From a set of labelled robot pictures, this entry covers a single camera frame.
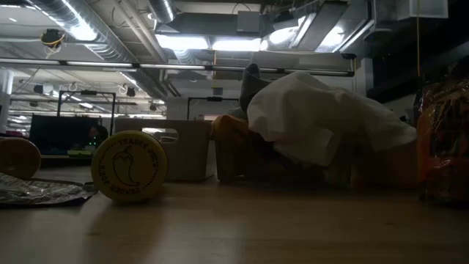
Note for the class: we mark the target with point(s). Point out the black aluminium table frame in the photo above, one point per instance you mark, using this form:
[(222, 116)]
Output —
[(99, 64)]

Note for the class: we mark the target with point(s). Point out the orange foil spice packet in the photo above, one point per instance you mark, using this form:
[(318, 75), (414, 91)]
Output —
[(443, 146)]

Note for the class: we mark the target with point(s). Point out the yellow-lid spice jar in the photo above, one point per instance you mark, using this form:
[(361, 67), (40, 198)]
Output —
[(128, 165)]

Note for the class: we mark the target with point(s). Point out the grey ceiling box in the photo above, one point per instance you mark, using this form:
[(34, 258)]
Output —
[(248, 21)]

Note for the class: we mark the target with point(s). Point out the grey cloth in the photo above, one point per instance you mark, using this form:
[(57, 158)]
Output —
[(251, 88)]

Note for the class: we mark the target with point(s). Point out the black frame stand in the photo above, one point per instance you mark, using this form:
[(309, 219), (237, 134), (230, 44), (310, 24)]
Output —
[(214, 98), (88, 92)]

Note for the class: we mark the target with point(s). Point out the brown silver spice packet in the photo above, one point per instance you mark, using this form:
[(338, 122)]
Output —
[(36, 190)]

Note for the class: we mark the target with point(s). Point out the person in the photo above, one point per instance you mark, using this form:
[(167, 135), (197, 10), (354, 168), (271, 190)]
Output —
[(98, 133)]

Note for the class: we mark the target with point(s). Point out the white cloth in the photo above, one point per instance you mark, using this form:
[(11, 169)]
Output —
[(311, 117)]

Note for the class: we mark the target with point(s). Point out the yellow cloth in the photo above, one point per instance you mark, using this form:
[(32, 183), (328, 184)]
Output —
[(234, 139)]

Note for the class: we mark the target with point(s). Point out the grey plastic bin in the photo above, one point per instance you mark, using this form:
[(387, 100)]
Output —
[(190, 154)]

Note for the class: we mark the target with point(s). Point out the silver ventilation duct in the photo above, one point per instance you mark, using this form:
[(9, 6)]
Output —
[(99, 40)]

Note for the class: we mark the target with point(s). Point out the black monitor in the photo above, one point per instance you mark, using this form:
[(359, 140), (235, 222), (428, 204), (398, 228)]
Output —
[(55, 133)]

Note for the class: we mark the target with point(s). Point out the ceiling light panel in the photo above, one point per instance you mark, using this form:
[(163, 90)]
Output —
[(236, 44), (183, 42)]

